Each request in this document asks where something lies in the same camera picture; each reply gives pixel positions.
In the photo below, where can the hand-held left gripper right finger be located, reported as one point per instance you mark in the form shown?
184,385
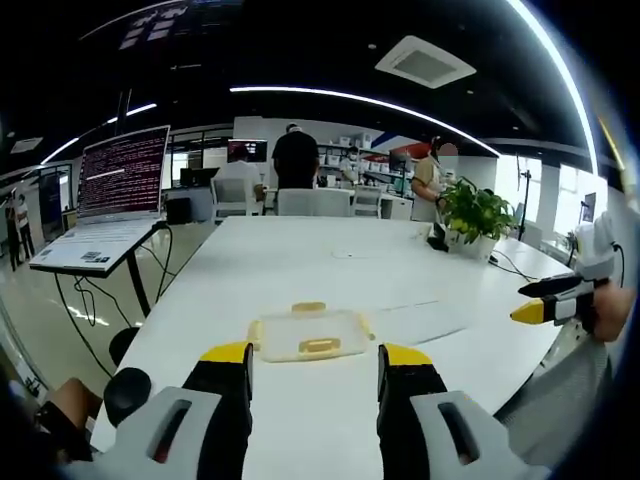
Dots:
452,425

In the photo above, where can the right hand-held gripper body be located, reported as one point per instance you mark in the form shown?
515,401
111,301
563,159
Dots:
597,245

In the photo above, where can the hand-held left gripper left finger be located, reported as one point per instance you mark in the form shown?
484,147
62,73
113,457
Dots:
172,425

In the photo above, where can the clear box with yellow buckles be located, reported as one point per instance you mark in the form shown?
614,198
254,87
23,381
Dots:
310,332

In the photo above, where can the person's right hand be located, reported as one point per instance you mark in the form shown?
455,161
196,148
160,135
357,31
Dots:
620,312

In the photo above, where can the black round stool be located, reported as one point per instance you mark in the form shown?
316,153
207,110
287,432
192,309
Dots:
127,392

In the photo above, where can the black tripod stand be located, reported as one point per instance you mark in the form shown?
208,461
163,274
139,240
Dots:
523,200

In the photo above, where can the person's leg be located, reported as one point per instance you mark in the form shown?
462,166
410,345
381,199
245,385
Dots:
75,405

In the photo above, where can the green potted plant white pot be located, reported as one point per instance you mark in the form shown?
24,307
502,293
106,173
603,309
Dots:
475,215

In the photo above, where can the small black device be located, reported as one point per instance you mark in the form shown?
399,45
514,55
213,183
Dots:
438,237

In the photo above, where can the black laptop stand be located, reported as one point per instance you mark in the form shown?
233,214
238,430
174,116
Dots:
137,280

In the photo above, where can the curved ceiling light strip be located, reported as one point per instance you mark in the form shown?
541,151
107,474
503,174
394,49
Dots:
565,75

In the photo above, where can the storage shelf with bins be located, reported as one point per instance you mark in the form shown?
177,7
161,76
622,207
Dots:
372,170

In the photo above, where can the open laptop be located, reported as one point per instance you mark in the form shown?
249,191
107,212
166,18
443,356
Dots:
117,200

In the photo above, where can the white office chair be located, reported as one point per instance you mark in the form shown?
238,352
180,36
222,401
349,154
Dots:
235,197
315,202

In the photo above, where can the white ceiling air conditioner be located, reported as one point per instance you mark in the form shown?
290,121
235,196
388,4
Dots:
425,61

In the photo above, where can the computer monitor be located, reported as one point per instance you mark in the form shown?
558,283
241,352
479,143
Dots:
247,150

